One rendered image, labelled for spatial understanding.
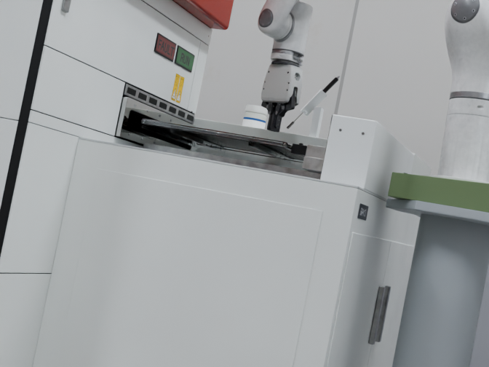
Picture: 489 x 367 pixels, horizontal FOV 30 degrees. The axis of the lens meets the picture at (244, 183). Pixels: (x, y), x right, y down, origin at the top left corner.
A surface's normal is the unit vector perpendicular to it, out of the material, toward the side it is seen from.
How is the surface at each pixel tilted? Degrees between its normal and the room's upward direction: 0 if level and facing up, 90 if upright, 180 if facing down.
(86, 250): 90
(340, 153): 90
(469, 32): 125
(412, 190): 90
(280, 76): 91
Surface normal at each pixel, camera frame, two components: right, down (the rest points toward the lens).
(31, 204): 0.93, 0.17
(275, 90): -0.69, -0.07
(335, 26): -0.45, -0.12
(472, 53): -0.47, 0.40
